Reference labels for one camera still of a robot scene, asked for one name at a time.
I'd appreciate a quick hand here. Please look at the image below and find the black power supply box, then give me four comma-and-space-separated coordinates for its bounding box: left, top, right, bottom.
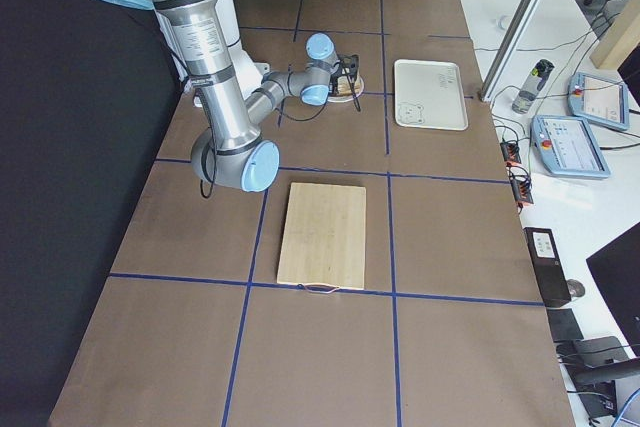
523, 227, 571, 308

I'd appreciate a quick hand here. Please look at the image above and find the white round plate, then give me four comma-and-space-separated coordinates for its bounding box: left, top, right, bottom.
327, 74, 366, 104

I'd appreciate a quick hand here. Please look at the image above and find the clear water bottle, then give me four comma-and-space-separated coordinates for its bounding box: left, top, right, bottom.
511, 59, 554, 114

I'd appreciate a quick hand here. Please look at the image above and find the teach pendant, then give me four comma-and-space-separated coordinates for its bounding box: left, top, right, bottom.
568, 72, 630, 131
530, 115, 611, 179

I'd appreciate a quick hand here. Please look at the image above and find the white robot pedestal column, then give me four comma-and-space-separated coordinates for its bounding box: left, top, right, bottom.
215, 0, 267, 99

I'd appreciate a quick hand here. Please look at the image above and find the black monitor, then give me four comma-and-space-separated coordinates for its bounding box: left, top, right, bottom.
587, 225, 640, 354

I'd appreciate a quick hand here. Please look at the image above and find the white tray with bear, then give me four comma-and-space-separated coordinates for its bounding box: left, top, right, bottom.
394, 59, 468, 131

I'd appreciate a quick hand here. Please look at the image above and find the near teach pendant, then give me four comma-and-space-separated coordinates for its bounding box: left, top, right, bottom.
530, 115, 611, 179

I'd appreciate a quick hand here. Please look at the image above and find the orange black connector upper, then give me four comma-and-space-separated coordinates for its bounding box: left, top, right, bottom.
500, 140, 522, 167

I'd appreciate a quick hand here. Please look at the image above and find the orange black connector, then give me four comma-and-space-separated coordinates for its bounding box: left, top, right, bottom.
509, 172, 534, 208
500, 140, 522, 167

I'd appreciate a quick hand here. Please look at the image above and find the white bread slice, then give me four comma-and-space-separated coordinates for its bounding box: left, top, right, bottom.
331, 76, 363, 98

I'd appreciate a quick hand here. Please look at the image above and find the black desk device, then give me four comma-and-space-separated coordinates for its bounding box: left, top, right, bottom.
556, 336, 639, 419

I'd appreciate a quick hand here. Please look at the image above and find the aluminium frame post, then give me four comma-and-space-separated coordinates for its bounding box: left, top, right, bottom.
479, 0, 541, 101

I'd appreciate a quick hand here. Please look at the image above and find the orange black connector lower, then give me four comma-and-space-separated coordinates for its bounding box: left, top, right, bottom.
509, 172, 534, 208

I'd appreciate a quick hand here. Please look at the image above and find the wooden block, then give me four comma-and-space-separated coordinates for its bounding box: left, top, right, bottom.
590, 0, 640, 70

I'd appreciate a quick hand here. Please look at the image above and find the wooden cutting board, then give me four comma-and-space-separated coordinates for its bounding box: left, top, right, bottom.
277, 182, 366, 290

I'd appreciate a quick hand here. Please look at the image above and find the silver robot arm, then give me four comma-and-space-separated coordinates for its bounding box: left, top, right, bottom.
102, 0, 339, 192

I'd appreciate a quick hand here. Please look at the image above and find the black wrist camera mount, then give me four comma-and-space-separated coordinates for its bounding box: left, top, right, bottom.
331, 54, 359, 92

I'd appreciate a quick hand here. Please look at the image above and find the far teach pendant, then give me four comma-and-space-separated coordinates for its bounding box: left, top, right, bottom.
568, 72, 630, 131

